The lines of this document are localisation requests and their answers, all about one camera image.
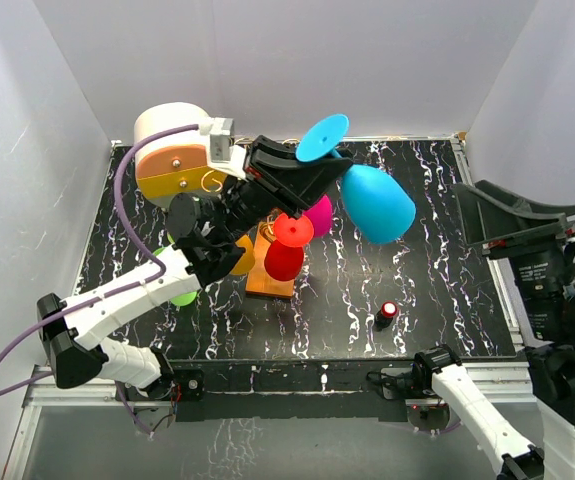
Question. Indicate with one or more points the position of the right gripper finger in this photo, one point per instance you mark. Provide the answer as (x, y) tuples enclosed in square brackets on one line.
[(518, 203), (486, 222)]

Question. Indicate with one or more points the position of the green wine glass front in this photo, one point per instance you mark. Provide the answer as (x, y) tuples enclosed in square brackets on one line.
[(184, 299)]

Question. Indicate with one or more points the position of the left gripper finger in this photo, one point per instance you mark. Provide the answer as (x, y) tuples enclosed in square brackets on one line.
[(301, 188), (274, 148)]

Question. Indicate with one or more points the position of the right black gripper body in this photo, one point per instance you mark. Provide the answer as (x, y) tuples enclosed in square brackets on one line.
[(540, 272)]

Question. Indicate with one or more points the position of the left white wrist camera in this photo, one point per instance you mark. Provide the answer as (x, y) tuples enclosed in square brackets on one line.
[(222, 145)]

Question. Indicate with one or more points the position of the blue wine glass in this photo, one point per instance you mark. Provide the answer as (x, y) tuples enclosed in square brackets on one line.
[(374, 201)]

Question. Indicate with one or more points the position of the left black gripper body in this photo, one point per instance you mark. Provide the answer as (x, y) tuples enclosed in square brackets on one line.
[(260, 193)]

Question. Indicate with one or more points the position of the orange wine glass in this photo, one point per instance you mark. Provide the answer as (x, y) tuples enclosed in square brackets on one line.
[(247, 261)]

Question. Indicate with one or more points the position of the black front mounting rail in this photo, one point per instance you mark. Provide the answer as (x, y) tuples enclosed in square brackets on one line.
[(303, 389)]

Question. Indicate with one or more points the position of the round cream drawer cabinet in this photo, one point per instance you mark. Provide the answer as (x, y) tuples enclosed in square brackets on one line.
[(167, 145)]

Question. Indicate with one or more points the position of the orange wooden rack base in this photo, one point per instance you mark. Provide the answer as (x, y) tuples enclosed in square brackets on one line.
[(259, 283)]

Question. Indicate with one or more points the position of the gold wire glass rack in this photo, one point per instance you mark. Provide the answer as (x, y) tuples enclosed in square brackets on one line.
[(272, 227)]

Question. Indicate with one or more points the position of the magenta wine glass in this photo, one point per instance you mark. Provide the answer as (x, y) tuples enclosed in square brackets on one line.
[(320, 215)]

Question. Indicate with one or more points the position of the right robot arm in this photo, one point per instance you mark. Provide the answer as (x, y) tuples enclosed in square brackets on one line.
[(551, 369)]

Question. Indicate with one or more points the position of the small red-capped black bottle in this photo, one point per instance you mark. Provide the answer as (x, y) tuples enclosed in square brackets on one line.
[(385, 315)]

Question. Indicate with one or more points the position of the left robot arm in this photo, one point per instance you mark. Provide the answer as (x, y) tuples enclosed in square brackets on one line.
[(206, 230)]

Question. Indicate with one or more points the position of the red wine glass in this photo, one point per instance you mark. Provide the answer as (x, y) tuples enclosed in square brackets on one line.
[(285, 256)]

